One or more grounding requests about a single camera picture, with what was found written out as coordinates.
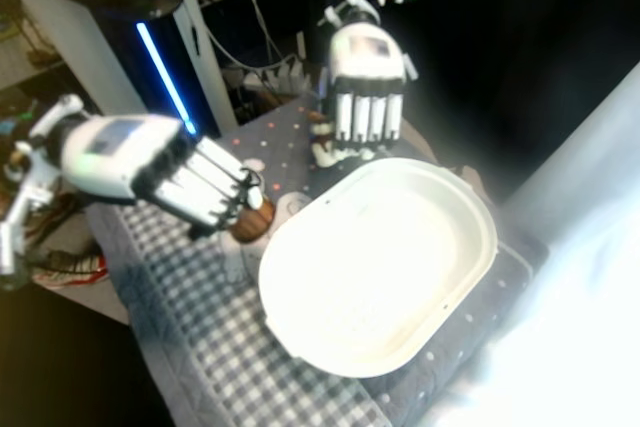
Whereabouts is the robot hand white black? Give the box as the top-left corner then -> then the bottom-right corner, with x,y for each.
62,115 -> 265,242
318,22 -> 420,148

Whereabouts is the chocolate log cake white cream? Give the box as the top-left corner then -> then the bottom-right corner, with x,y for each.
307,110 -> 381,169

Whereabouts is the brown round object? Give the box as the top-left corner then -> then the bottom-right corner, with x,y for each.
228,195 -> 277,244

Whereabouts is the white oval basin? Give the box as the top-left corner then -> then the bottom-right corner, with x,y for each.
257,156 -> 500,379

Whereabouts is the computer tower with blue light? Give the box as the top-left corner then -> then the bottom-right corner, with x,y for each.
94,0 -> 239,138

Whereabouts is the red and white shoe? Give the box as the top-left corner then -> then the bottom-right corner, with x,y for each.
29,246 -> 110,289

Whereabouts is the grey quilt with bear print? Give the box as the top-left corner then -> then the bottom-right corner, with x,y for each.
84,96 -> 551,427

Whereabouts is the white blurry panel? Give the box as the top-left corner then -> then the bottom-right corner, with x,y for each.
414,59 -> 640,427

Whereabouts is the grey cable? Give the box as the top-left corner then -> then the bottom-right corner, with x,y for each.
234,0 -> 284,66

